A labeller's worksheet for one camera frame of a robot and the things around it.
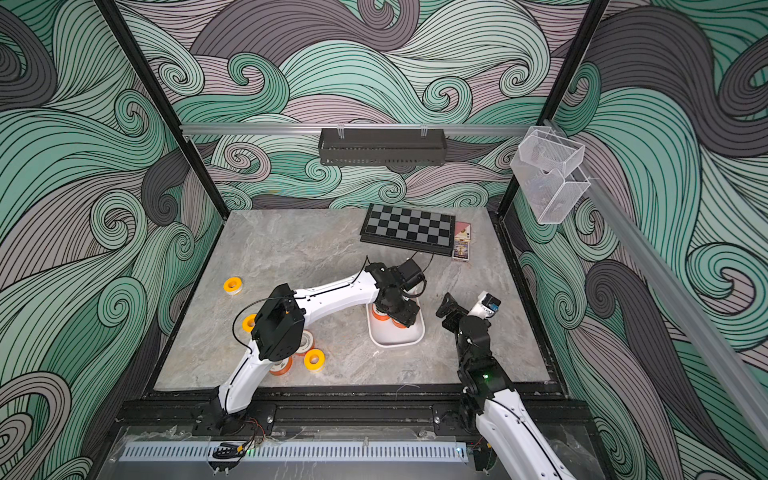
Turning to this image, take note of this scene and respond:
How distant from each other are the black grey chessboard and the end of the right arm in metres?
0.32

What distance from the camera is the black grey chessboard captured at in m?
1.09

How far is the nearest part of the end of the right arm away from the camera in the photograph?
0.60 metres
